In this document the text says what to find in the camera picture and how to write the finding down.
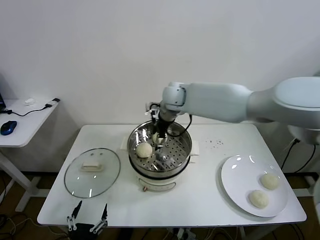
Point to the small white plastic object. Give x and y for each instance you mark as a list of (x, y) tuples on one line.
[(29, 101)]

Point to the dark laptop screen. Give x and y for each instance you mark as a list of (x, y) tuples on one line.
[(2, 101)]

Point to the large white plate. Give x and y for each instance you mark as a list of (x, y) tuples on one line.
[(240, 180)]

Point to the white electric cooker base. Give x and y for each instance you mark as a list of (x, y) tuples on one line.
[(160, 183)]

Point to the blue computer mouse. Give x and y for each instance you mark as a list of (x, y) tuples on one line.
[(8, 127)]

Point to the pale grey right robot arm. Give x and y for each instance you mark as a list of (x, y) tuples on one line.
[(225, 102)]

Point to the perforated steel steamer basket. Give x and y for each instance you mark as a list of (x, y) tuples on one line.
[(180, 147)]

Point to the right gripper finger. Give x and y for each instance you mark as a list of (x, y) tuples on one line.
[(162, 142)]

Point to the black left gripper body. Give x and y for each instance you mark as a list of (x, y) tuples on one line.
[(82, 232)]

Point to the white side desk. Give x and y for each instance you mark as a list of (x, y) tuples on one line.
[(30, 125)]

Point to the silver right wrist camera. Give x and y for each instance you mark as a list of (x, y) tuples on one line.
[(150, 110)]

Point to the white power strip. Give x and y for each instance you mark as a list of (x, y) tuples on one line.
[(185, 234)]

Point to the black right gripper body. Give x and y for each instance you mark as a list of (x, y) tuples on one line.
[(162, 126)]

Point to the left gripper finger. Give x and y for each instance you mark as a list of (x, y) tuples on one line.
[(105, 212), (77, 210)]

